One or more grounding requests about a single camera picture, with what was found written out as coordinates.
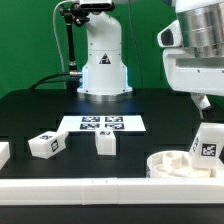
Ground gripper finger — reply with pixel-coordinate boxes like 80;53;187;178
191;93;211;119

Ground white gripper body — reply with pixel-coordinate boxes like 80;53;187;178
157;20;224;96

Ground white round stool seat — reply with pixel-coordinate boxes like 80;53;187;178
146;150;224;178

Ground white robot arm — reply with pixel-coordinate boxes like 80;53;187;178
78;0;224;111

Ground white front fence bar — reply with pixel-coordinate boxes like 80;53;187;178
0;178;224;205

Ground white fence bar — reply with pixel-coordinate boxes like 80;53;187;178
0;142;10;170
0;178;224;205

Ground white left fence bar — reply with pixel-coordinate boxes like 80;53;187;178
0;142;10;170

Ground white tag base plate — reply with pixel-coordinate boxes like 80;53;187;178
59;115;146;132

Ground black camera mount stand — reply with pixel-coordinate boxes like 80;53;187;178
60;3;89;91

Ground grey cable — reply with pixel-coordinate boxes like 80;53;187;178
52;0;79;74

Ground black cables on table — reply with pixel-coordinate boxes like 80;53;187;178
29;72;83;90

